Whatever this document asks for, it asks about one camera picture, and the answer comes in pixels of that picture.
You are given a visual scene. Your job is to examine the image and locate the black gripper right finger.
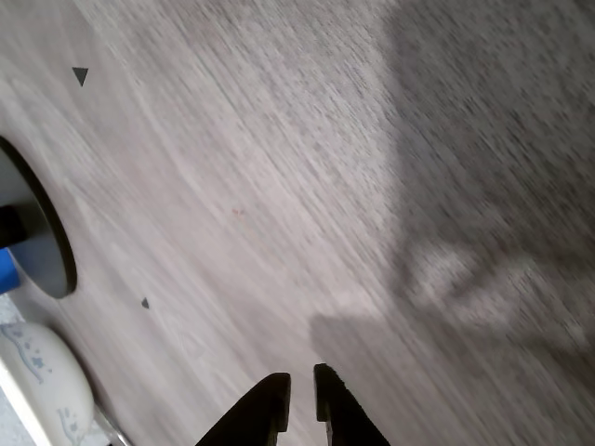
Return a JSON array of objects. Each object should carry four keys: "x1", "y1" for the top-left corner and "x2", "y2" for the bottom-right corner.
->
[{"x1": 313, "y1": 362, "x2": 391, "y2": 446}]

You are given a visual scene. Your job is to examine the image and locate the white floral bowl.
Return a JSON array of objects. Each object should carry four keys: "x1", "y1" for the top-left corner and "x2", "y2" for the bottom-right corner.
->
[{"x1": 0, "y1": 322, "x2": 97, "y2": 446}]

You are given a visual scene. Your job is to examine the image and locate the grey round stand base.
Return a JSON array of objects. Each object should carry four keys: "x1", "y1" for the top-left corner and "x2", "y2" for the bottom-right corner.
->
[{"x1": 0, "y1": 135, "x2": 78, "y2": 299}]

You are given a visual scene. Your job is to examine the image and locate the blue block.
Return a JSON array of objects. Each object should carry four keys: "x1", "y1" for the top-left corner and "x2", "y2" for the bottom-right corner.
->
[{"x1": 0, "y1": 246, "x2": 22, "y2": 295}]

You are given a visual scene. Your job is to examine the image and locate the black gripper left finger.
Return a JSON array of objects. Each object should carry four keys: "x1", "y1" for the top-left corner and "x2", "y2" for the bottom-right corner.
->
[{"x1": 194, "y1": 372, "x2": 292, "y2": 446}]

